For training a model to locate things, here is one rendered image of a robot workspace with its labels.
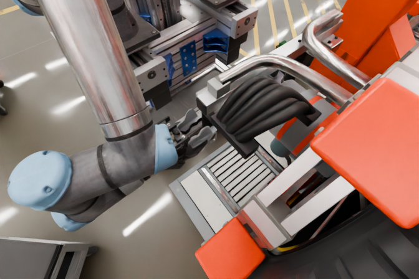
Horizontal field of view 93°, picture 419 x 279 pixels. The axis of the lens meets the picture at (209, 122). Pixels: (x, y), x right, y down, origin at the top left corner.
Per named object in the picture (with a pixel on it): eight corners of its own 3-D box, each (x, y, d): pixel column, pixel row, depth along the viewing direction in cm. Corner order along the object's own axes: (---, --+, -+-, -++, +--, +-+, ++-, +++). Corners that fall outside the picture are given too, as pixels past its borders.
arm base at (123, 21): (88, 29, 73) (72, 1, 64) (125, 14, 78) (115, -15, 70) (107, 50, 67) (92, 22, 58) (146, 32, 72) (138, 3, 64)
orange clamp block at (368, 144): (370, 202, 20) (409, 235, 12) (306, 145, 23) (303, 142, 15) (433, 152, 18) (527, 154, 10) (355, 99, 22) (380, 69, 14)
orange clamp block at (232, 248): (259, 255, 37) (221, 293, 34) (231, 218, 40) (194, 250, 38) (268, 256, 31) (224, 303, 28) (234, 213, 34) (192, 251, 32)
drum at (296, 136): (312, 187, 47) (347, 168, 35) (249, 126, 56) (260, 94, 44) (346, 153, 52) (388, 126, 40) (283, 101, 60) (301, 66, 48)
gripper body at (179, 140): (191, 137, 40) (138, 174, 37) (193, 153, 48) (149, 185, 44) (170, 113, 44) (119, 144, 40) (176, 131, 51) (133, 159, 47)
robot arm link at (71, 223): (52, 235, 32) (81, 236, 39) (116, 190, 35) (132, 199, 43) (38, 195, 35) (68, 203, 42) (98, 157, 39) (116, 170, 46)
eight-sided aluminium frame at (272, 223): (237, 247, 58) (353, 261, 11) (223, 227, 61) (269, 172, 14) (345, 143, 75) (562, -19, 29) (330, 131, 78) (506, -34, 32)
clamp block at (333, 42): (322, 63, 52) (333, 47, 47) (295, 45, 55) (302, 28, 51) (333, 55, 53) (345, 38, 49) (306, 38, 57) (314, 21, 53)
